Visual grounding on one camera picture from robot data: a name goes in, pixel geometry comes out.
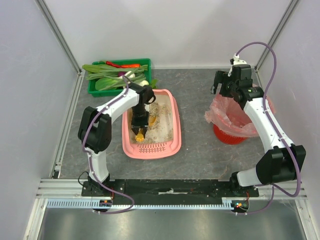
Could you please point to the green leafy vegetables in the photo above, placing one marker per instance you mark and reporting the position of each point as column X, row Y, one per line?
column 105, row 77

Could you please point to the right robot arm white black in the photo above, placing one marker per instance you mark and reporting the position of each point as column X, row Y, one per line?
column 282, row 160

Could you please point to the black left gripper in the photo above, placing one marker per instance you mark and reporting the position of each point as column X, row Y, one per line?
column 139, row 124

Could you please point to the pink litter box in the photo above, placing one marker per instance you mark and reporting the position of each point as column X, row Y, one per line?
column 154, row 150

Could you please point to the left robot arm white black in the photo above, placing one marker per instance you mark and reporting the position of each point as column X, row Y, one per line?
column 95, row 131

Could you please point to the yellow litter scoop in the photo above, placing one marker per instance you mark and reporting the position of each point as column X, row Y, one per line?
column 139, row 137

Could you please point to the aluminium frame rail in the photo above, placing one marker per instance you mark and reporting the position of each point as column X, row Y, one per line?
column 53, row 186

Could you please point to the red trash bin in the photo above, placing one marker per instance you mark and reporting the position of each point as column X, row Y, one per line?
column 227, row 138

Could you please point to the cat litter pellets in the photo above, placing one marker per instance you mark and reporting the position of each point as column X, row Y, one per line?
column 162, row 130

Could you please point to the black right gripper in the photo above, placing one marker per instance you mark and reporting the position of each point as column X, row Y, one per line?
column 223, row 83

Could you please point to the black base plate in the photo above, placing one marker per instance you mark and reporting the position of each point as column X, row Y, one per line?
column 195, row 187

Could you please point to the orange carrot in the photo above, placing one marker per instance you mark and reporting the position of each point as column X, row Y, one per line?
column 134, row 65

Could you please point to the pink plastic bin liner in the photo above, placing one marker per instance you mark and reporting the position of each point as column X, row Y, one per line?
column 225, row 120

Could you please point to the blue-white cable duct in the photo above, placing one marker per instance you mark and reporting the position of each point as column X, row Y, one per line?
column 99, row 204

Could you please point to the green plastic crate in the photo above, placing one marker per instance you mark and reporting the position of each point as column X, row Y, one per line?
column 109, row 93

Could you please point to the white radish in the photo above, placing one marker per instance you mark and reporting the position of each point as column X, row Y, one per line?
column 129, row 77

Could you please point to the red chili pepper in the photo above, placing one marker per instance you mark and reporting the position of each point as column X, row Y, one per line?
column 112, row 64

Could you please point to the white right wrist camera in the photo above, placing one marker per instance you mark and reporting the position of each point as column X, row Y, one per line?
column 235, row 60

